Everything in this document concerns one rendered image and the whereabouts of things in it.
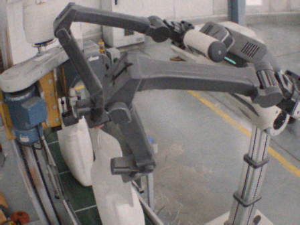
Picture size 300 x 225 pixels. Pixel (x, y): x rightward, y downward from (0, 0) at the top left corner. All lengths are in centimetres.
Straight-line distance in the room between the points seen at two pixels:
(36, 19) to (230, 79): 79
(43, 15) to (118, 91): 67
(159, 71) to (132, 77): 6
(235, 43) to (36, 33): 74
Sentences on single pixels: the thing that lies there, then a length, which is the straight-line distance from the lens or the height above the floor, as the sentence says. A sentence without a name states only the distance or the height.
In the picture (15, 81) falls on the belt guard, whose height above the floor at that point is 141.
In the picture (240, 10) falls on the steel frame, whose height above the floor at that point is 45.
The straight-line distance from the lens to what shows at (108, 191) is 154.
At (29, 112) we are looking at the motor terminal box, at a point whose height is 128.
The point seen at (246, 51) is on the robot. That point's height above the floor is 153.
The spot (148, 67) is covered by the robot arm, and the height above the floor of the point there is 161.
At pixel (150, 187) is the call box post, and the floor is 52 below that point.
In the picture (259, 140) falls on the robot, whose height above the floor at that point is 107.
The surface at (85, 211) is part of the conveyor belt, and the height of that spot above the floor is 38.
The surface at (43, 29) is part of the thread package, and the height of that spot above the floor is 159.
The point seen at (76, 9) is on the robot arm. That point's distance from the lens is 115.
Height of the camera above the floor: 188
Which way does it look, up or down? 30 degrees down
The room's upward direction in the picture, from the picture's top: 3 degrees counter-clockwise
